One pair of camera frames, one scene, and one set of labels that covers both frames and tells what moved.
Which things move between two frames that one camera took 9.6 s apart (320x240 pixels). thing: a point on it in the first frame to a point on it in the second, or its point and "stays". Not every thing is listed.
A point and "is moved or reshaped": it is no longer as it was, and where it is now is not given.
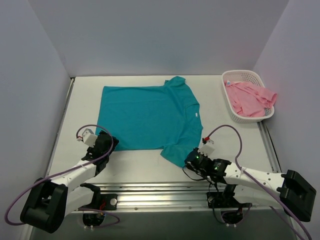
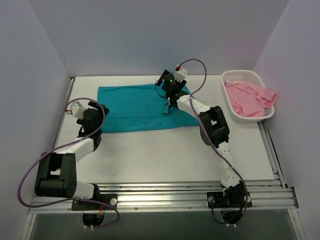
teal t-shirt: (165, 118) is moved or reshaped
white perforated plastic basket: (251, 77) stays
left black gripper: (110, 141) to (99, 107)
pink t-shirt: (248, 100) stays
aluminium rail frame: (158, 195) stays
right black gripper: (188, 161) to (160, 78)
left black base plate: (103, 201) stays
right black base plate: (216, 199) stays
